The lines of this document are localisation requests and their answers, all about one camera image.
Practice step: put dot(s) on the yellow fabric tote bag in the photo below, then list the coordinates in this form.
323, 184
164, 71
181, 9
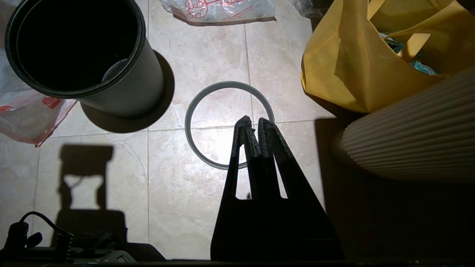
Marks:
352, 66

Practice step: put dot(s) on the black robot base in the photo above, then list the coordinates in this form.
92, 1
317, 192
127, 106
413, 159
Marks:
85, 256

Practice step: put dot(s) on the white plastic bag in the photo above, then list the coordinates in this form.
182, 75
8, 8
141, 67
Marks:
26, 118

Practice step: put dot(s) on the crumpled clear plastic bag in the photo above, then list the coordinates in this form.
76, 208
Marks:
306, 7

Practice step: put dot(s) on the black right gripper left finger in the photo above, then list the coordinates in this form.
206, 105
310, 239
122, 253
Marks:
230, 230

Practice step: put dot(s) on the white red-printed trash bag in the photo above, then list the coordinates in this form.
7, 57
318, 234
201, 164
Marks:
222, 9

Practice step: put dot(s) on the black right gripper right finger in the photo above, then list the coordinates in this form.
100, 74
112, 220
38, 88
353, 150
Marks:
304, 230

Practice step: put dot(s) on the beige ribbed stool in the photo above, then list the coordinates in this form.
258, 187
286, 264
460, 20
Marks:
415, 137

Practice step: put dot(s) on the black round trash bin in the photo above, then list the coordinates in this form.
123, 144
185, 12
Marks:
122, 96

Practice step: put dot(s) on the teal packaged item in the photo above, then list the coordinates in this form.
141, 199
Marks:
423, 67

